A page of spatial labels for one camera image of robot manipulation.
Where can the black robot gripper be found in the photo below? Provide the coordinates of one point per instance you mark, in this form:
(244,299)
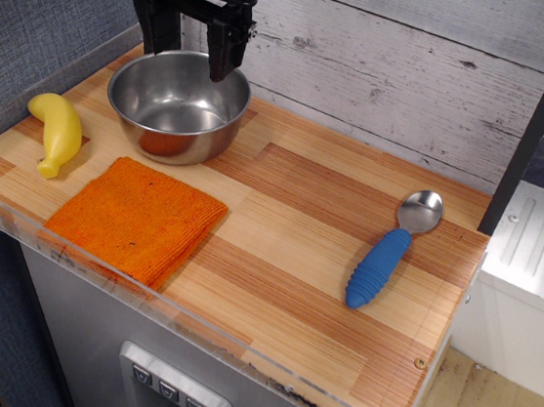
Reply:
(230,22)

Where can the yellow toy banana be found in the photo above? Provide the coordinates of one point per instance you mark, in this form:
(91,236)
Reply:
(62,134)

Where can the stainless steel bowl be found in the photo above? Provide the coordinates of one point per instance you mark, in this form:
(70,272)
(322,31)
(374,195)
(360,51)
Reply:
(172,112)

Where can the orange folded cloth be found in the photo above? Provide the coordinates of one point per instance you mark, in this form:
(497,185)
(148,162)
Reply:
(138,220)

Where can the clear acrylic table edge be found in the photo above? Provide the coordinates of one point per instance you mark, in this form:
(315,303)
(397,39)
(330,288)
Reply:
(296,389)

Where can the silver toy fridge cabinet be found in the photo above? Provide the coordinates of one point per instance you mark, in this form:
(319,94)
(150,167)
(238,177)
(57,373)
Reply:
(113,355)

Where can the grey dispenser button panel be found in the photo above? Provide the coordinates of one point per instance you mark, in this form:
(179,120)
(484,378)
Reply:
(151,382)

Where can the white ribbed toy sink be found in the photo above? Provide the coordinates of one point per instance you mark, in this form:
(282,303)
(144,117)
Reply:
(501,324)

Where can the blue handled metal spoon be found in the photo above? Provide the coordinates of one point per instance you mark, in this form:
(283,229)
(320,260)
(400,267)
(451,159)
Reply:
(418,213)

